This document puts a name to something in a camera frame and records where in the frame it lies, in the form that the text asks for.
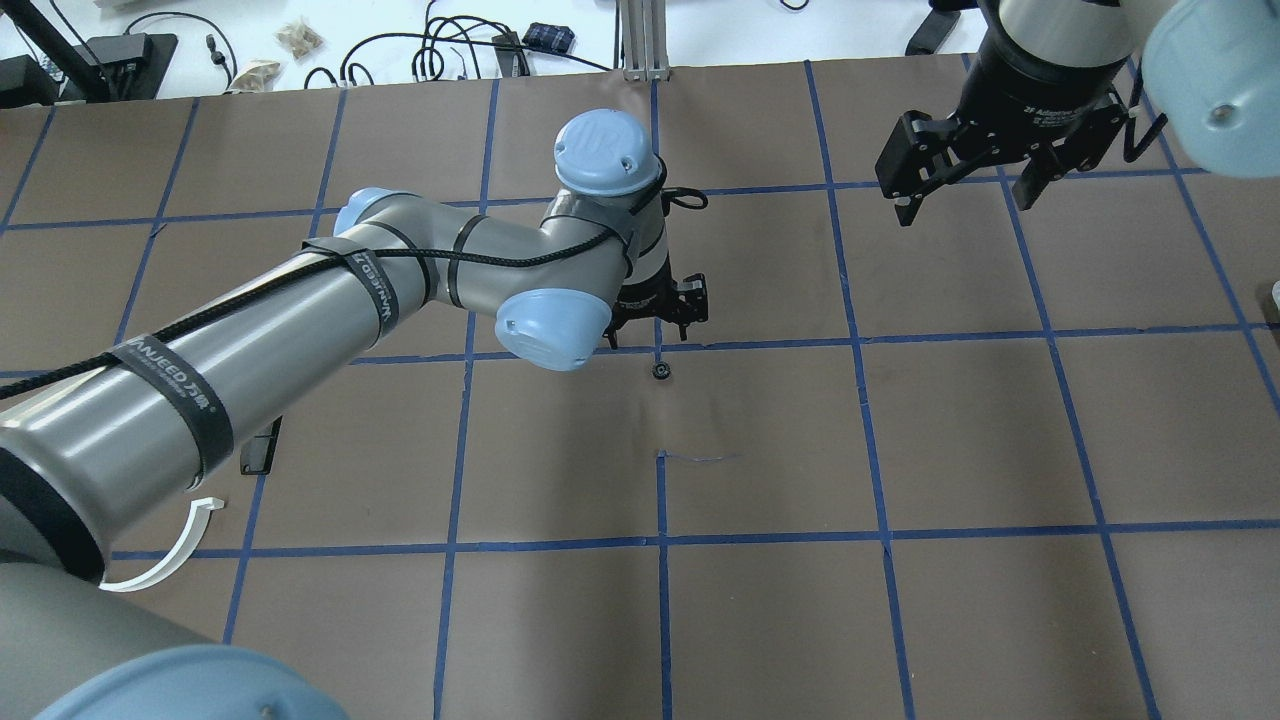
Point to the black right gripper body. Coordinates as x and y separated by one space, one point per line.
1030 92

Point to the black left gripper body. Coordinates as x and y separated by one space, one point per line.
640 294

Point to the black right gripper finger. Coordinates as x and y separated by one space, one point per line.
1082 150
922 155

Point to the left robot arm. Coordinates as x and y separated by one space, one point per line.
92 448

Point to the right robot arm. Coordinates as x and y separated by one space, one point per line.
1205 69

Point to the black power adapter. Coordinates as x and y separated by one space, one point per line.
929 37

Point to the blue checkered pouch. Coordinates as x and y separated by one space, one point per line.
549 38

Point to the black brake pad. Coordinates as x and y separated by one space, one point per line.
257 455

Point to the brown packet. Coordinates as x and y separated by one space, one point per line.
257 77
299 38

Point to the white curved plastic clip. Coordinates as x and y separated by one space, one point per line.
199 515

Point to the aluminium frame post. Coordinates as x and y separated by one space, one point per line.
643 54

